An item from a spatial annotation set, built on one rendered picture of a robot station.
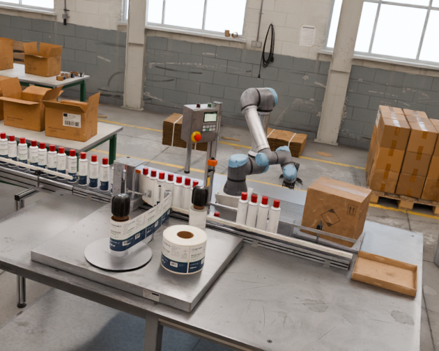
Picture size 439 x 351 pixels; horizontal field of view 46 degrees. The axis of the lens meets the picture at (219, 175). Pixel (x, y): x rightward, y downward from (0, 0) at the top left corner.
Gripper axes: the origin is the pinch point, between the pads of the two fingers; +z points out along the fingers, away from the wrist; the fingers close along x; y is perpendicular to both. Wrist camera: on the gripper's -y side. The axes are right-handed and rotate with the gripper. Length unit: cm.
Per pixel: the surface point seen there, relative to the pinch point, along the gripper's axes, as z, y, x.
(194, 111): -66, -9, -54
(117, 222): -98, 59, -63
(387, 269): -41, 41, 62
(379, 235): -5, 20, 58
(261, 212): -49, 30, -8
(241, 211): -48, 33, -18
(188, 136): -58, 3, -55
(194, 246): -94, 59, -27
